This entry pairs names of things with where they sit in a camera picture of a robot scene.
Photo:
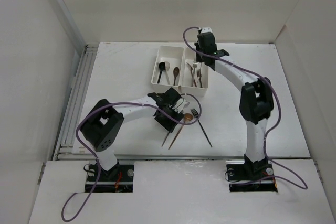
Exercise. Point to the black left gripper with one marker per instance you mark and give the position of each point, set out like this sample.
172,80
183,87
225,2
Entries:
166,120

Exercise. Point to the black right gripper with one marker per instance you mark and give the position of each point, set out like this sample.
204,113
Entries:
206,60

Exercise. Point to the silver metal fork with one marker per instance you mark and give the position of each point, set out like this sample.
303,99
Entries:
199,67

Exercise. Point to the copper metal fork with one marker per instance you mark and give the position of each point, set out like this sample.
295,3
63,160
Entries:
191,73

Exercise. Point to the dark wooden fork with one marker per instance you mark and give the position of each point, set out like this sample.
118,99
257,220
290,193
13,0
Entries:
199,76

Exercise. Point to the copper metal spoon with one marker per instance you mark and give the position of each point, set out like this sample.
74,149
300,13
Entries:
187,117

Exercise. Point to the brown wooden spoon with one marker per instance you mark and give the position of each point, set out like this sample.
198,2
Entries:
176,72

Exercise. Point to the black handled fork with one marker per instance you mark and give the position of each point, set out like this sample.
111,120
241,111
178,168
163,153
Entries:
197,116

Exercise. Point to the silver slotted spoon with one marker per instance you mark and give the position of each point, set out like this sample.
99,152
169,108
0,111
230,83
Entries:
167,135

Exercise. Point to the black plastic ladle spoon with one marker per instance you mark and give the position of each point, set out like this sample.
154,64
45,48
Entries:
161,67

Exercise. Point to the beige plastic spoon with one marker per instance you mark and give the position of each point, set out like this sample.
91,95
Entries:
167,67

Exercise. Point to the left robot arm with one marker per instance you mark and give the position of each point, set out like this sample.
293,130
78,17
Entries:
104,121

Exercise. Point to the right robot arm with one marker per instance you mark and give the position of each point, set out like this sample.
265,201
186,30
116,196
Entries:
256,102

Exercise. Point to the left white plastic container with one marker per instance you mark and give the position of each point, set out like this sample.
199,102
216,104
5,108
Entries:
173,55

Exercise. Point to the white plastic container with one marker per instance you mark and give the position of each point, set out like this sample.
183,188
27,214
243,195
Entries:
186,81
173,55

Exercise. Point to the right white plastic container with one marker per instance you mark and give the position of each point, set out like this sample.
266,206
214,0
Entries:
186,81

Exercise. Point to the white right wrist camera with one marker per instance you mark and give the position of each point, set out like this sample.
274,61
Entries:
205,30

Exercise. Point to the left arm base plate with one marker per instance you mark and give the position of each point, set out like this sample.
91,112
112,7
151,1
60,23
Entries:
119,180

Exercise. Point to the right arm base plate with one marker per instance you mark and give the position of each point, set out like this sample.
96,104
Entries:
240,181

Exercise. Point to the aluminium side rail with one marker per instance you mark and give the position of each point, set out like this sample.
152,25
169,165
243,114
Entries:
78,87

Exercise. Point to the aluminium front rail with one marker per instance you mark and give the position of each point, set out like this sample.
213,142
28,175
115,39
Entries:
77,157

